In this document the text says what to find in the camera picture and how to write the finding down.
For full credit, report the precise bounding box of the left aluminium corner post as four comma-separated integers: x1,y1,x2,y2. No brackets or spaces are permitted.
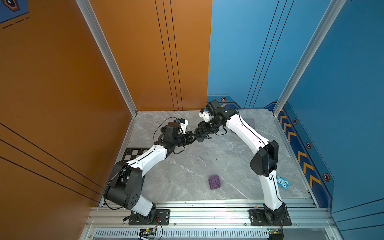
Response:
76,0,138,117

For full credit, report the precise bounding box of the aluminium front rail frame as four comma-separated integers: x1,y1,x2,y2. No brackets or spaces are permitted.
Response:
80,198,343,240

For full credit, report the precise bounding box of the aluminium corner post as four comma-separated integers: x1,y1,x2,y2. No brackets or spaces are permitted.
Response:
76,0,138,117
273,0,346,117

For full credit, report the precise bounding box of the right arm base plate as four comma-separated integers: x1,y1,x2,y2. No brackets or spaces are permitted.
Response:
248,209,292,227

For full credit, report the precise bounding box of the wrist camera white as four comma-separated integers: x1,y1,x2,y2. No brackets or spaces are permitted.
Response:
176,119,189,135
199,109,213,123

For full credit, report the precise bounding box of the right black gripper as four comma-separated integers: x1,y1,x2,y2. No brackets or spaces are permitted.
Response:
194,116,222,135

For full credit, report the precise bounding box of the right aluminium corner post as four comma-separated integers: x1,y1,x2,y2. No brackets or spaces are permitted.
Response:
273,0,346,117

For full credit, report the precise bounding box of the blue cartoon sticker card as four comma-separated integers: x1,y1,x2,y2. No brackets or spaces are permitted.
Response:
277,176,290,190

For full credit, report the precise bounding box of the black white checkerboard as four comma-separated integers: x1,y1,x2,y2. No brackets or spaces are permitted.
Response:
122,148,149,162

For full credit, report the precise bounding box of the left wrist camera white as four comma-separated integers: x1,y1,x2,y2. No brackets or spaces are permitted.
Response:
176,119,189,135

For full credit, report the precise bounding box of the purple square box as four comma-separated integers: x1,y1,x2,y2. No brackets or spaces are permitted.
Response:
208,175,221,190

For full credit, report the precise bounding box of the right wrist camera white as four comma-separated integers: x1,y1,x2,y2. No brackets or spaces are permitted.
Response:
199,109,213,123

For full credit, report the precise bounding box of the purple-grey phone stand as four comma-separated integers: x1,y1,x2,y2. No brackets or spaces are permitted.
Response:
245,118,256,129

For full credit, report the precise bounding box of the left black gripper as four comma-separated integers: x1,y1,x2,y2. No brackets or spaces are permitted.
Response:
172,131,198,148

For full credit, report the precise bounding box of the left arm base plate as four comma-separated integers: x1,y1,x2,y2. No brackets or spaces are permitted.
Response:
128,209,171,226

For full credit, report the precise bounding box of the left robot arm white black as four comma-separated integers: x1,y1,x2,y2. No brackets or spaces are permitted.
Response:
103,119,205,220

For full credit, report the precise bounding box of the dark grey round phone stand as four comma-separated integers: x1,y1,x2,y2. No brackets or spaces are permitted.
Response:
196,135,210,143

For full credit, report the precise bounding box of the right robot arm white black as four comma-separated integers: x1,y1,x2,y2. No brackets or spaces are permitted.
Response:
195,100,288,225

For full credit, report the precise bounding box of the circuit board right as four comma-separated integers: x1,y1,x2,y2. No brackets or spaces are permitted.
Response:
268,229,284,240

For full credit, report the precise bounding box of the green circuit board left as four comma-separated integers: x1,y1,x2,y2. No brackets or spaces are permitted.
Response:
139,228,157,240

